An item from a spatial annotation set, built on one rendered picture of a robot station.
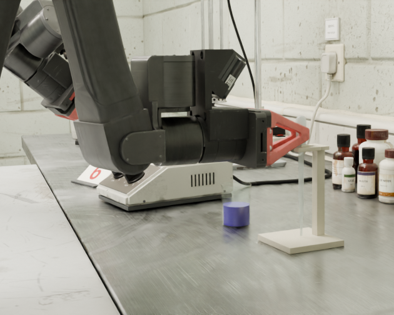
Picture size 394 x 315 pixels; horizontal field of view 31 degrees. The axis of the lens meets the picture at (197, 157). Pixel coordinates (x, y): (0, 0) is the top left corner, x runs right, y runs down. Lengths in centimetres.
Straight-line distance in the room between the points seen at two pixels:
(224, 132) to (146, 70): 12
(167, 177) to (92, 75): 44
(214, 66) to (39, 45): 37
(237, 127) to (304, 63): 105
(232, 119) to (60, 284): 27
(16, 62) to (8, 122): 242
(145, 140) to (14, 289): 21
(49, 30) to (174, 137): 36
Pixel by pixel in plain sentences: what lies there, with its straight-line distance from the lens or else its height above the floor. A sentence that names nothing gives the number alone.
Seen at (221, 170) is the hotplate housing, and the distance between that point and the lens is 119.
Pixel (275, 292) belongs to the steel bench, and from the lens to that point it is 74.
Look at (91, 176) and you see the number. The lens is 141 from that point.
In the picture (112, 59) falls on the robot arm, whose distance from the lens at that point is 75.
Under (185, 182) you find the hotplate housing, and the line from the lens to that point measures 116.
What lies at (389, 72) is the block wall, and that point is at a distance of 151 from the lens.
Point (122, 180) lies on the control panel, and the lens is 118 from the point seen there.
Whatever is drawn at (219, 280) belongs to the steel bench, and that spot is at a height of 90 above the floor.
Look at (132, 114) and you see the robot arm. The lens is 76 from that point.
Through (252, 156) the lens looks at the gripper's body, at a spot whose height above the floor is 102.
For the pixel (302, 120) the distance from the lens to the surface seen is 90.
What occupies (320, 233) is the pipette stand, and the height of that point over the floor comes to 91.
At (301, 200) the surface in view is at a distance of 92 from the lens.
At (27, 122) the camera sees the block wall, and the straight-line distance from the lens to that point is 356.
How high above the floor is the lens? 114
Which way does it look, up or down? 8 degrees down
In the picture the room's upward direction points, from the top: 1 degrees counter-clockwise
